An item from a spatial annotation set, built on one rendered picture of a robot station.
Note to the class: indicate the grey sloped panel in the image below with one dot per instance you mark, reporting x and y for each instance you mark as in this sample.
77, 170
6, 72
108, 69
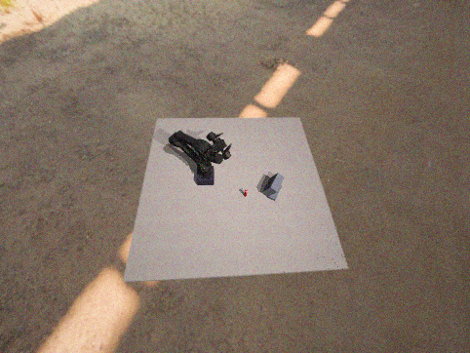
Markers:
273, 186

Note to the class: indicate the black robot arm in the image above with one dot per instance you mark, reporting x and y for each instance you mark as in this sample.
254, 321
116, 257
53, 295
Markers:
180, 139

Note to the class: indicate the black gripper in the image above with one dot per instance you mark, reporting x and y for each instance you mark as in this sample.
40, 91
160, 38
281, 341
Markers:
225, 153

